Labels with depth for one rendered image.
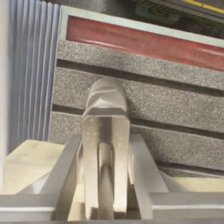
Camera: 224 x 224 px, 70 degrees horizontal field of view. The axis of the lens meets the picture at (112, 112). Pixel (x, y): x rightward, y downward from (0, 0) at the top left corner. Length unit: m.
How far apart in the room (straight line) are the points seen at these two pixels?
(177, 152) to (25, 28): 0.44
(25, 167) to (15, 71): 0.24
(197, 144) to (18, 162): 0.39
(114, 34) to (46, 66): 0.16
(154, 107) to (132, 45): 0.15
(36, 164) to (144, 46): 0.32
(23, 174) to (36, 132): 0.21
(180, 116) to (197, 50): 0.16
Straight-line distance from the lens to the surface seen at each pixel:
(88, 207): 0.18
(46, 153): 0.23
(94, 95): 0.24
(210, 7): 1.05
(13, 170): 0.24
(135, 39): 0.40
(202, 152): 0.48
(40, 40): 0.39
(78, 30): 0.40
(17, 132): 0.46
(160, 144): 0.42
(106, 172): 0.17
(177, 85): 0.41
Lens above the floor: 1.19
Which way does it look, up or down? 76 degrees down
